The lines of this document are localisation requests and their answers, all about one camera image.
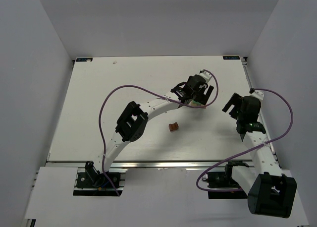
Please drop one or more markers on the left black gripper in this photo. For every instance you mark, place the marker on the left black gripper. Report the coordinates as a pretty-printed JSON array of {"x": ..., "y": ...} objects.
[{"x": 202, "y": 94}]

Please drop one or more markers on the right blue corner label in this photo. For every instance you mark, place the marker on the right blue corner label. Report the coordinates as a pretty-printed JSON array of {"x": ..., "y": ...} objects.
[{"x": 231, "y": 57}]

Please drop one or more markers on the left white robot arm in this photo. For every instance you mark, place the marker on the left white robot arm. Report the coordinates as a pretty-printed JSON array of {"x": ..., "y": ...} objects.
[{"x": 130, "y": 126}]

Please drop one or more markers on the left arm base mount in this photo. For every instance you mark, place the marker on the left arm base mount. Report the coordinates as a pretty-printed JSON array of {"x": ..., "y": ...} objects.
[{"x": 92, "y": 182}]

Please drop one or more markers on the brown notched block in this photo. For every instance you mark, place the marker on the brown notched block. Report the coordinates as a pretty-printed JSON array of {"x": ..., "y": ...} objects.
[{"x": 173, "y": 127}]

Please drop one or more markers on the green cylinder block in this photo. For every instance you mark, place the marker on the green cylinder block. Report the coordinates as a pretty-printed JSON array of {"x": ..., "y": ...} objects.
[{"x": 196, "y": 104}]

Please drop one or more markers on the left blue corner label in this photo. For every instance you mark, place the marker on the left blue corner label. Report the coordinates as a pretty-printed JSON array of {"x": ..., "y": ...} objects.
[{"x": 84, "y": 59}]

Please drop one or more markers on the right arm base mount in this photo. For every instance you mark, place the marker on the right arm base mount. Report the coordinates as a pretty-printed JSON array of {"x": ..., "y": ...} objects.
[{"x": 234, "y": 182}]

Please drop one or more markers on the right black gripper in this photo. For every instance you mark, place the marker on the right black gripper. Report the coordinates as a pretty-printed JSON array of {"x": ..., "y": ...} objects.
[{"x": 236, "y": 104}]

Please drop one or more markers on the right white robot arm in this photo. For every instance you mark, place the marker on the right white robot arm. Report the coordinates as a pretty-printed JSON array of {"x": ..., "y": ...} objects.
[{"x": 269, "y": 191}]

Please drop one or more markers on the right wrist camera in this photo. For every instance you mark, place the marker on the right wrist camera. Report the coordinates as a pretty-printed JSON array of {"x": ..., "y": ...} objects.
[{"x": 256, "y": 94}]

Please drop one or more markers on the blue corner label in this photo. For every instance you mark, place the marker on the blue corner label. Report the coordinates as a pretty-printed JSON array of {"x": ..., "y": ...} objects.
[
  {"x": 84, "y": 59},
  {"x": 231, "y": 57}
]

